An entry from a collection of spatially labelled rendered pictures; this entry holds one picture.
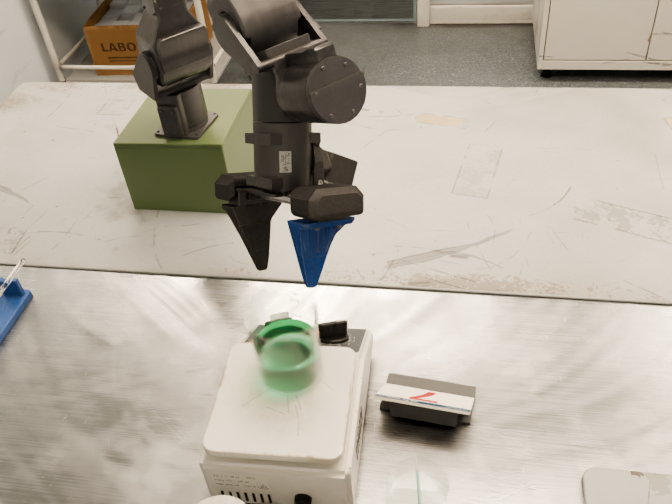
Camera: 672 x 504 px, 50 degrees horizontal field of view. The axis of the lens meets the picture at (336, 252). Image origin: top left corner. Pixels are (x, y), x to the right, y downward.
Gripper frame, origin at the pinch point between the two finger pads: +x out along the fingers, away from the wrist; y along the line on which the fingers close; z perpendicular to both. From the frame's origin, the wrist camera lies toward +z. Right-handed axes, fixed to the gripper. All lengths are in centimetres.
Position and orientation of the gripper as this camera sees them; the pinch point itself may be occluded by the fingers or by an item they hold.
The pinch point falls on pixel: (284, 245)
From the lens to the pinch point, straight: 71.9
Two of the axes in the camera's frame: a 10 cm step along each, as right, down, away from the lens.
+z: 8.0, -1.3, 5.8
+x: 0.1, 9.8, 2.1
